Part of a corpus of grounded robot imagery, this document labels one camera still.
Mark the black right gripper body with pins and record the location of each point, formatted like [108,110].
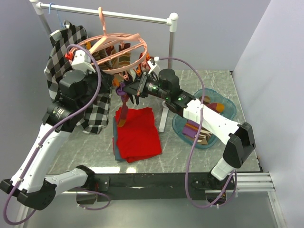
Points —
[152,88]

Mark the navy patterned sock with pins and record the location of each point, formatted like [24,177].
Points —
[134,99]

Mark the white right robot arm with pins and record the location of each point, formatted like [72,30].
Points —
[237,137]

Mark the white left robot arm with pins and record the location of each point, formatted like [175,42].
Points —
[30,185]

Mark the striped beige sock left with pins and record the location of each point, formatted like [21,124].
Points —
[125,59]

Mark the grey folded cloth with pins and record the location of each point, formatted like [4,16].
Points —
[116,151]

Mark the black white checkered shirt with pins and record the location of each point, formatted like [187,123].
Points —
[96,116]

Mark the teal plastic basket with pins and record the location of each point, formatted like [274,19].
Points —
[211,96]

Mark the red folded cloth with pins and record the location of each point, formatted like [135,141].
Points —
[138,139]

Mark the yellow sock in basket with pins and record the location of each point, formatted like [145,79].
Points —
[217,107]

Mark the brown white striped sock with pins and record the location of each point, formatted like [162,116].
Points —
[204,138]

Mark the silver clothes rack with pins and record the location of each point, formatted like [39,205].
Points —
[121,16]

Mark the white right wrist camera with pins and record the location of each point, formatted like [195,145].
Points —
[153,64]

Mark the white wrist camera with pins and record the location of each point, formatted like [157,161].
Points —
[153,64]
[80,61]

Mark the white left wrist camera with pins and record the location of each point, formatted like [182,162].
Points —
[80,61]

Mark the blue wire hanger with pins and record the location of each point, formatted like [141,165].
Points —
[61,23]

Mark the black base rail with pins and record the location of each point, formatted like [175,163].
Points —
[148,186]

